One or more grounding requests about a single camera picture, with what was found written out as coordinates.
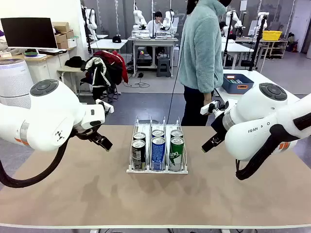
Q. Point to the black cap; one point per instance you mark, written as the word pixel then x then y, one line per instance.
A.
pixel 116 39

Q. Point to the person right hand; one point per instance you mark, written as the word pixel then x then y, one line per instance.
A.
pixel 208 99

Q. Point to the white air purifier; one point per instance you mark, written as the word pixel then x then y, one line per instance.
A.
pixel 12 80

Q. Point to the blue Pocari Sweat can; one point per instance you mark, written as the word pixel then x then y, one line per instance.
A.
pixel 158 153
pixel 158 133

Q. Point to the small white box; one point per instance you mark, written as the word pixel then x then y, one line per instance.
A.
pixel 71 43

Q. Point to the cardboard box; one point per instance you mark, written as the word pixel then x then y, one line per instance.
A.
pixel 60 26
pixel 69 34
pixel 60 40

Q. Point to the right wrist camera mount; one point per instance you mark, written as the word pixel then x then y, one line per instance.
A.
pixel 209 109

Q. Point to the red fire extinguisher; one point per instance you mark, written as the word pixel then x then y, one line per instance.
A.
pixel 294 47

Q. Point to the black stand pole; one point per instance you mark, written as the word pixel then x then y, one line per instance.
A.
pixel 228 43
pixel 258 42

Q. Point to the red jacket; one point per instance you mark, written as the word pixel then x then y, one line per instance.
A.
pixel 116 60

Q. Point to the black beverage can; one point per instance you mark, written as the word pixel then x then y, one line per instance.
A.
pixel 139 135
pixel 138 155

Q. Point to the black computer monitor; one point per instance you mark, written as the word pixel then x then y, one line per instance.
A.
pixel 29 32

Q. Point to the grey plastic stool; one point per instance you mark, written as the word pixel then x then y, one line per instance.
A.
pixel 163 66

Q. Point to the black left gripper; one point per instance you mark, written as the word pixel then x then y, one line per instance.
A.
pixel 83 134

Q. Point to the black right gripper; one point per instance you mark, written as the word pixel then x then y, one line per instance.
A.
pixel 219 127

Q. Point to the teal sleeved right forearm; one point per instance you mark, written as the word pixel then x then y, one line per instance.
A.
pixel 211 77

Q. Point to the grey workbench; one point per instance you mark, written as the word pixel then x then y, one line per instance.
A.
pixel 153 41

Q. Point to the blue plastic basket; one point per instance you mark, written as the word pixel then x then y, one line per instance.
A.
pixel 233 88

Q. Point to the small beige side table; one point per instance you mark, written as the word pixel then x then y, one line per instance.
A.
pixel 70 70

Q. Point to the seated person white shirt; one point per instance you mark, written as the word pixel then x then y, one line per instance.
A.
pixel 154 24

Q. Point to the black hat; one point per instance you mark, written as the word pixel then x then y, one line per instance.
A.
pixel 74 61

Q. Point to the black and white jacket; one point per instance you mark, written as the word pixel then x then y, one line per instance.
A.
pixel 97 72

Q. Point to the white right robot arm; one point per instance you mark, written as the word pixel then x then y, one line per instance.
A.
pixel 255 116

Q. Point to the person head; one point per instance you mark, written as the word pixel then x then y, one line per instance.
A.
pixel 192 6

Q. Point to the dark haired background person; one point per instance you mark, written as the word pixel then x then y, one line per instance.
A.
pixel 222 24

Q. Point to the white cabinet desk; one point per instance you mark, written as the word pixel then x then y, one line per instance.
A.
pixel 46 68

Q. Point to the yellow plastic crate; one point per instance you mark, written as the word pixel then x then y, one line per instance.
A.
pixel 272 35

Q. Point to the person in teal fleece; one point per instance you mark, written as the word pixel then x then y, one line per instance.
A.
pixel 201 48

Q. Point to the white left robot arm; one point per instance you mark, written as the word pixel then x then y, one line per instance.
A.
pixel 48 116

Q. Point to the green dish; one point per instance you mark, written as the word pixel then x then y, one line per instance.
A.
pixel 31 53

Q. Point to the black trousers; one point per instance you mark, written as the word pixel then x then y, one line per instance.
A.
pixel 194 109

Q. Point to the large white table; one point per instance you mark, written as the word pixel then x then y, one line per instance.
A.
pixel 267 77

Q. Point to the wooden shelf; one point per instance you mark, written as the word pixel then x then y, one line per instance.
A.
pixel 277 43

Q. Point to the green soda can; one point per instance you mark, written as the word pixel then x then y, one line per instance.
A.
pixel 176 133
pixel 176 153

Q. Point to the white background table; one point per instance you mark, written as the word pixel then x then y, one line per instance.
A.
pixel 107 43
pixel 238 47

